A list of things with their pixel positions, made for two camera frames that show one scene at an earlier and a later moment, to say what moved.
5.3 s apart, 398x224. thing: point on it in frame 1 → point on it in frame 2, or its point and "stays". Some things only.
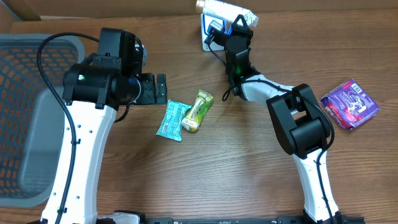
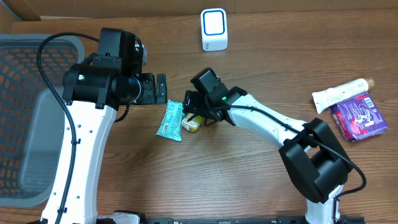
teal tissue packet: x=171 y=126 stays
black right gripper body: x=248 y=35 → x=201 y=106
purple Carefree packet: x=349 y=105 → x=358 y=118
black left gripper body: x=148 y=86 stays
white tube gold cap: x=229 y=10 → x=324 y=98
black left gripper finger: x=161 y=93 stays
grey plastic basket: x=32 y=119 stays
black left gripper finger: x=161 y=78 stays
